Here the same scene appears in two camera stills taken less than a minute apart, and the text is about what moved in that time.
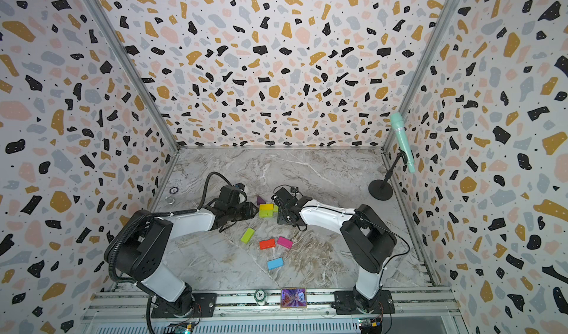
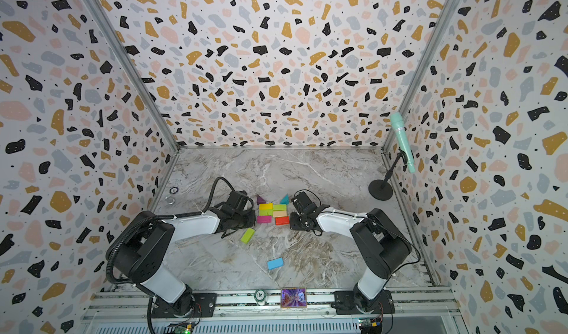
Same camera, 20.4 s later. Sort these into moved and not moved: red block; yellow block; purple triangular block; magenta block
Moved: magenta block; red block
Not moved: yellow block; purple triangular block
